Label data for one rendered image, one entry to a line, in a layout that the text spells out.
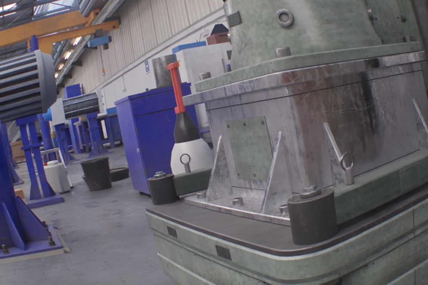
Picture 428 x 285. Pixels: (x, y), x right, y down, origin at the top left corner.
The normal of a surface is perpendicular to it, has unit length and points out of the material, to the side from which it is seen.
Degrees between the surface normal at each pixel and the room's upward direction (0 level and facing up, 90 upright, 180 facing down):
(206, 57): 90
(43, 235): 90
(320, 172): 90
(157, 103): 90
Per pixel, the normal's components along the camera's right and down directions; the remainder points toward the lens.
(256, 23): -0.73, 0.18
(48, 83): 0.77, 0.11
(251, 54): -0.76, -0.18
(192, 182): 0.39, -0.04
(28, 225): 0.00, 0.04
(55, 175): -0.37, 0.11
